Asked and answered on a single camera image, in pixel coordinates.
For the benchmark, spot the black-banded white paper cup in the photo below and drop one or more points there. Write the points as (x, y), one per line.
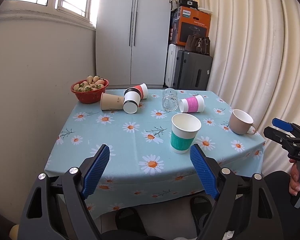
(132, 97)

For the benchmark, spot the black camera bag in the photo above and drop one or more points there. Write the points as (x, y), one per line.
(175, 4)

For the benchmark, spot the blue daisy tablecloth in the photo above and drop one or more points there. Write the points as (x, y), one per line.
(142, 168)

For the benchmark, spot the person's right hand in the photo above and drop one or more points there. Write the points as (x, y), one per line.
(294, 185)

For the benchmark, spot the white double-door cabinet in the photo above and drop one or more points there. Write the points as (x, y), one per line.
(131, 42)

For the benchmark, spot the red bowl of strawberries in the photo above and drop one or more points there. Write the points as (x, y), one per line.
(90, 90)

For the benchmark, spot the red-banded white paper cup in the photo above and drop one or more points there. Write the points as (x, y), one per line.
(143, 90)

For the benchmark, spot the beige ceramic mug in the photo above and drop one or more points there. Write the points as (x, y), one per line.
(242, 123)

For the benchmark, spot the cream pleated curtain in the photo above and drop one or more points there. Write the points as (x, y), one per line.
(255, 46)

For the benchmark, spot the white ribbed suitcase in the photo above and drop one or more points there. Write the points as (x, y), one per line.
(171, 62)

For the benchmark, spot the orange Philips cardboard box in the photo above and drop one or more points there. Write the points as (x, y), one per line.
(187, 21)

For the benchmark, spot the clear cut-glass tumbler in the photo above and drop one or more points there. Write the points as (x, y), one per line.
(170, 100)

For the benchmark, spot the brown leather handbag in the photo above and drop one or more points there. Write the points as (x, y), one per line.
(198, 44)

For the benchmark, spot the dark grey suitcase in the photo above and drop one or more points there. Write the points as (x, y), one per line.
(192, 71)

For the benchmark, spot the pink-banded white paper cup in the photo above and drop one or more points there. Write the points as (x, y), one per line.
(194, 104)

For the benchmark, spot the brown kraft paper cup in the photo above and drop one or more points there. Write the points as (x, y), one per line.
(111, 102)

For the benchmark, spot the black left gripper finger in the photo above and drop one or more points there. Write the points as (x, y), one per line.
(277, 136)

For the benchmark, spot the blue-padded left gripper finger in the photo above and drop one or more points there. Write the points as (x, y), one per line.
(282, 124)
(41, 217)
(243, 205)

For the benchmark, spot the white quilted cushion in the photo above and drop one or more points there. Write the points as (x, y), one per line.
(14, 232)

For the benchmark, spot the green-banded white paper cup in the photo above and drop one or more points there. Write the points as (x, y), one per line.
(184, 129)

